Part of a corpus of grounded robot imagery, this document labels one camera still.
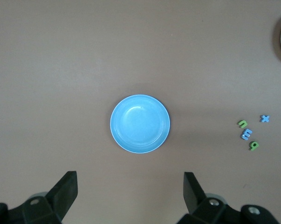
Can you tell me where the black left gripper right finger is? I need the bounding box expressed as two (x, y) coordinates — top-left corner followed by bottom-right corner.
(177, 172), (280, 224)

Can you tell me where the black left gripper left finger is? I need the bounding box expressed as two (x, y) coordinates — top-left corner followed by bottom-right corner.
(0, 171), (79, 224)

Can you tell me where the green letter b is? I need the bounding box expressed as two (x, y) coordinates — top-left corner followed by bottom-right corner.
(248, 140), (260, 151)

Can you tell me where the blue letter m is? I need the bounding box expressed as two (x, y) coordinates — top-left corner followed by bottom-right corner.
(240, 129), (253, 140)

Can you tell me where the blue plate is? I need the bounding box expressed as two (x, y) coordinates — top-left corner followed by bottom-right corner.
(110, 94), (171, 154)

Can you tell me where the brown table cover sheet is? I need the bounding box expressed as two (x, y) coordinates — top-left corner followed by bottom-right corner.
(0, 0), (281, 224)

